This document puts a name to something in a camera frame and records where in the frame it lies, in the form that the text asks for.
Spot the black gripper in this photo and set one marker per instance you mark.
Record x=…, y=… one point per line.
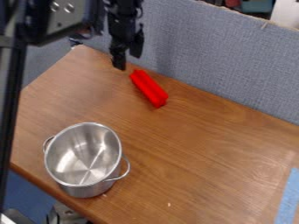
x=126, y=30

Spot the red rectangular block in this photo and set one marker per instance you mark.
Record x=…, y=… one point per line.
x=150, y=88

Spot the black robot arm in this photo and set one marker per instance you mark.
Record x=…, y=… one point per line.
x=36, y=22

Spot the metal pot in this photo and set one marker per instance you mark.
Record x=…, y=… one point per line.
x=84, y=159

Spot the grey fabric partition panel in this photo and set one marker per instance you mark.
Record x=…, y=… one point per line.
x=236, y=56

